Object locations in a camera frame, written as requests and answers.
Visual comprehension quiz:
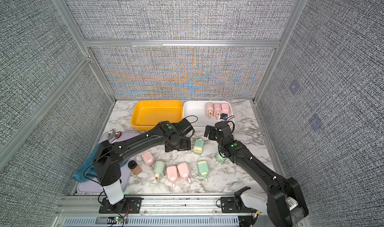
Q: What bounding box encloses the white plastic storage box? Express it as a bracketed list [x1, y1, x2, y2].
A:
[183, 101, 233, 131]

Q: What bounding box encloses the pink pencil sharpener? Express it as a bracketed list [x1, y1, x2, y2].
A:
[221, 103, 231, 115]

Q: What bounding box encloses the yellow plastic storage box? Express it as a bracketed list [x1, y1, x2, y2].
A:
[131, 100, 183, 131]

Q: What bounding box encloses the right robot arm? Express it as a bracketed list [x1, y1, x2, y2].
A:
[204, 122, 309, 227]

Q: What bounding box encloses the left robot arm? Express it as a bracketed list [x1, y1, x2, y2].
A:
[93, 119, 195, 206]

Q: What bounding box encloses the green sharpener upper centre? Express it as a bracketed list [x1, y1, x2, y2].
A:
[193, 139, 205, 155]

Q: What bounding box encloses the green sharpener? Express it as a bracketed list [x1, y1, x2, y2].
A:
[193, 139, 205, 155]
[153, 161, 167, 181]
[215, 153, 227, 165]
[198, 161, 209, 183]

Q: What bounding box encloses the green sharpener right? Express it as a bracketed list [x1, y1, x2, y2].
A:
[215, 153, 227, 165]

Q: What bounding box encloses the green sharpener lower left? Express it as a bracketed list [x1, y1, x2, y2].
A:
[153, 161, 167, 181]

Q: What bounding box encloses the green sharpener lower centre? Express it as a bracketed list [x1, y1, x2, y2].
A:
[198, 161, 209, 183]

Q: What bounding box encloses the small brown jar black lid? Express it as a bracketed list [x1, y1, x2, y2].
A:
[128, 161, 142, 176]

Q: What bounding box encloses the red spoon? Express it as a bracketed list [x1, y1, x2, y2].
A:
[115, 132, 122, 140]

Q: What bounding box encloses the silver metal spoon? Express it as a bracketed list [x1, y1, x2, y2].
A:
[107, 129, 116, 142]

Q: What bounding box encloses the teal cloth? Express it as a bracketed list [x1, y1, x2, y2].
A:
[73, 141, 134, 186]

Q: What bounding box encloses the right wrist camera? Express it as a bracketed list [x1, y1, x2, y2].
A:
[220, 113, 229, 122]

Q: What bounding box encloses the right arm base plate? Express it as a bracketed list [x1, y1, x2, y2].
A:
[216, 197, 253, 214]

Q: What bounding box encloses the aluminium front rail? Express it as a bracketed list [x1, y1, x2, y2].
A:
[50, 193, 276, 227]

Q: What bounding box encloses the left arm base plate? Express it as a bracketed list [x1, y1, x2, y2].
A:
[99, 197, 143, 214]

